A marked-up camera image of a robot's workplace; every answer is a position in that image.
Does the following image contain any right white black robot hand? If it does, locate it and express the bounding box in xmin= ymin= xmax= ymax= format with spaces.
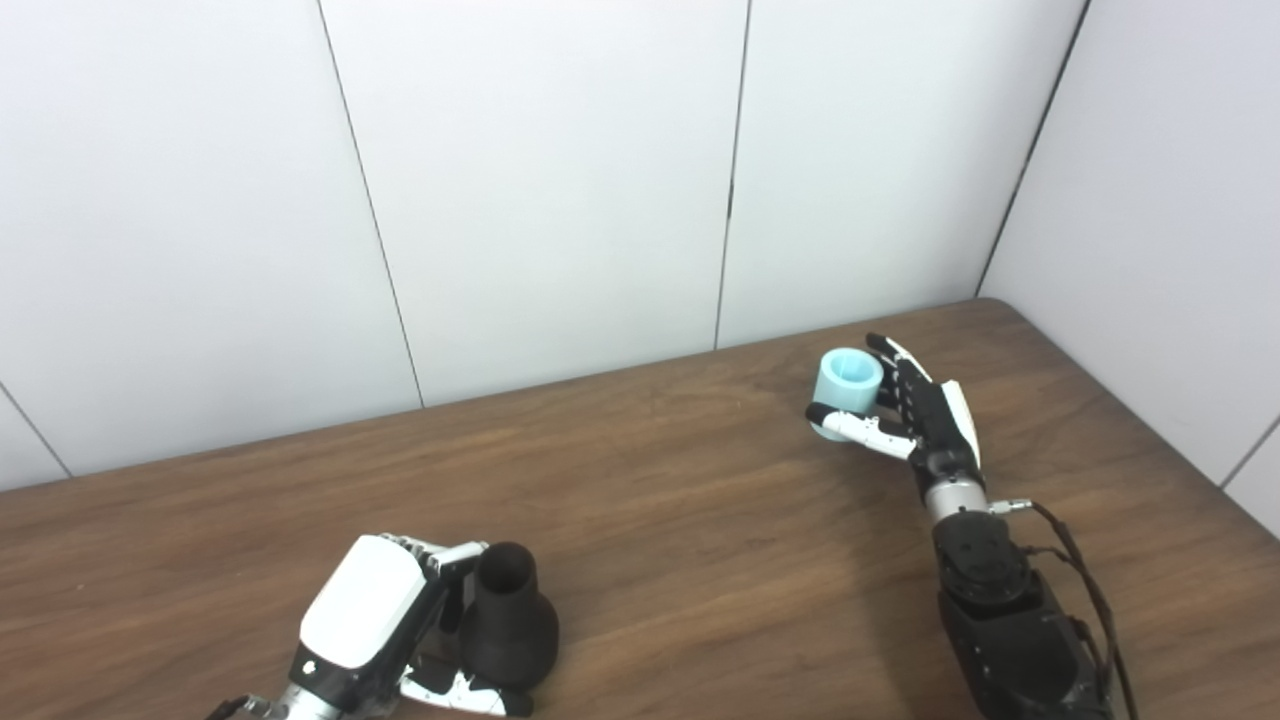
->
xmin=804 ymin=332 xmax=987 ymax=493

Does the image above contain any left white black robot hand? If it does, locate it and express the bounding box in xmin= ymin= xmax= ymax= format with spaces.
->
xmin=287 ymin=533 xmax=537 ymax=720

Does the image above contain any light-blue hose piece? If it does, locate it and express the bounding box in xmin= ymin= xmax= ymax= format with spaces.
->
xmin=811 ymin=346 xmax=886 ymax=443

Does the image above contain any black funnel-shaped nozzle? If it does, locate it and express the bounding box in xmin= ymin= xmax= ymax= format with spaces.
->
xmin=457 ymin=541 xmax=561 ymax=692

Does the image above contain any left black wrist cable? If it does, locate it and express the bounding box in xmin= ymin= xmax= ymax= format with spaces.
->
xmin=204 ymin=694 xmax=292 ymax=720

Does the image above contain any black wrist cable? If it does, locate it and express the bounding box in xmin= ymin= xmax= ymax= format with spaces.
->
xmin=989 ymin=496 xmax=1142 ymax=720
xmin=204 ymin=694 xmax=292 ymax=720

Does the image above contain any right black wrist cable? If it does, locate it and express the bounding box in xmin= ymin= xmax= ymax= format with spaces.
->
xmin=989 ymin=496 xmax=1142 ymax=720

